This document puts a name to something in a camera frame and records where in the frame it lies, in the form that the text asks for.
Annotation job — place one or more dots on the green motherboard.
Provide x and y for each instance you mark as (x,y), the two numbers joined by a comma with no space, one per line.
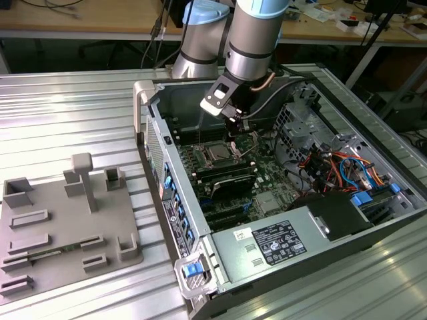
(267,166)

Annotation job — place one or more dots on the small white box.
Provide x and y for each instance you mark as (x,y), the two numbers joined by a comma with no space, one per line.
(360,30)

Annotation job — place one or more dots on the black monitor base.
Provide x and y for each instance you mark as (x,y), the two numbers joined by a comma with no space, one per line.
(383,5)

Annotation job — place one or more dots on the small green circuit board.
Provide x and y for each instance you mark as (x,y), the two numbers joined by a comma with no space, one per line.
(291,15)

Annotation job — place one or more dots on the black RAM stick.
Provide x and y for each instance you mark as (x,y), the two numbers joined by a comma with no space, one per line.
(230,173)

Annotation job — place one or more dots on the perforated metal drive cage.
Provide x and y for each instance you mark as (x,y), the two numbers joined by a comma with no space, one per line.
(297,123)

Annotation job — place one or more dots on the silver chipset heatsink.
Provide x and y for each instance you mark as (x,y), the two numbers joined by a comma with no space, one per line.
(267,203)

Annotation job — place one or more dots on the small blue clip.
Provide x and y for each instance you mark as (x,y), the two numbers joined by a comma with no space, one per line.
(395,187)

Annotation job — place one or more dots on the green RAM stick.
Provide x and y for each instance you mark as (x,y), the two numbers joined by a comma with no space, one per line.
(70,247)

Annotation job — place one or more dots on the white papers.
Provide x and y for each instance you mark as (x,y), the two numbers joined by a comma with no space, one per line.
(320,14)

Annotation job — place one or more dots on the grey power supply unit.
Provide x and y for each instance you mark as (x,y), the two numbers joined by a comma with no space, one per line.
(233,263)

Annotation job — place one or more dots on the blue case release latch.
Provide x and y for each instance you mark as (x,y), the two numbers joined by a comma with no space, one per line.
(193,270)

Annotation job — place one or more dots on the black RAM slot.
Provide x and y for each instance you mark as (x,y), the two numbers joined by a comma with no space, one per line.
(193,138)

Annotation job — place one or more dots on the CPU socket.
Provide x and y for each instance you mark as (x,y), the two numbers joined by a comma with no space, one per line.
(208,164)

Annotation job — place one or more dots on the black plastic shroud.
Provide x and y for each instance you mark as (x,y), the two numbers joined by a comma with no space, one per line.
(337,213)

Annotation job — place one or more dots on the wooden desk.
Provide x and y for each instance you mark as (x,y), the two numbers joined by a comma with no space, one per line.
(100,20)

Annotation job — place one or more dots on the grey open PC case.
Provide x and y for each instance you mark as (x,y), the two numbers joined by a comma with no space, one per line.
(181,180)

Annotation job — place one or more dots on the black graphics card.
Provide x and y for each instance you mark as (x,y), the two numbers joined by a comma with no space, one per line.
(233,186)

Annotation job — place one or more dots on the grey parts rack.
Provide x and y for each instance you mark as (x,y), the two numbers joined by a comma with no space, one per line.
(66,216)

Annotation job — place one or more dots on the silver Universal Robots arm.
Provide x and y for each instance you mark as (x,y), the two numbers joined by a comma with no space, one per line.
(250,40)

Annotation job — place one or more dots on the black PSU rating label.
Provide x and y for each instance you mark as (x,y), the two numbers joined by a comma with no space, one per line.
(280,243)

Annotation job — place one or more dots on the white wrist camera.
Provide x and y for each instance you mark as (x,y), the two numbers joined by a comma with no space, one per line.
(213,106)

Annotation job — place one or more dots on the black expansion slot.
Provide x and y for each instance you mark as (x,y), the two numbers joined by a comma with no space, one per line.
(223,213)
(230,222)

